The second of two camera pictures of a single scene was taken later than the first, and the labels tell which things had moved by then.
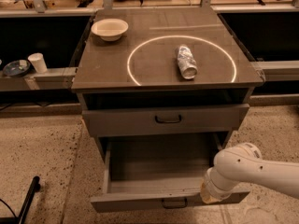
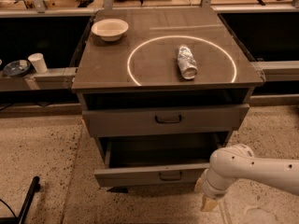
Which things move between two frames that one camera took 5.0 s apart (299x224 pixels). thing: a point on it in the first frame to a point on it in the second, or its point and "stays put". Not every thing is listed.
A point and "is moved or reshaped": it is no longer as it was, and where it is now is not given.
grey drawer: (161, 173) is moved or reshaped
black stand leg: (34, 187) stays put
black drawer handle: (175, 207) to (170, 179)
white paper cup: (38, 62) stays put
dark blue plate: (16, 67) stays put
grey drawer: (165, 119) stays put
